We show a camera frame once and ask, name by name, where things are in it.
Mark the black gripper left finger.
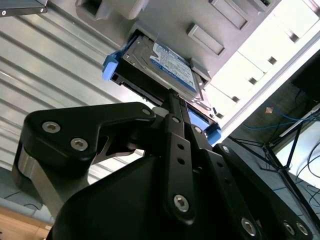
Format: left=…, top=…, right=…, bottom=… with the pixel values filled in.
left=11, top=92, right=198, bottom=226

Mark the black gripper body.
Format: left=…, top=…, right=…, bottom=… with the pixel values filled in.
left=48, top=153, right=242, bottom=240

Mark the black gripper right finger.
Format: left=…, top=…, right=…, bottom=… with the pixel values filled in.
left=178, top=97, right=315, bottom=240

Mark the hard disk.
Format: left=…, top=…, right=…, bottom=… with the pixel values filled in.
left=101, top=23, right=222, bottom=147

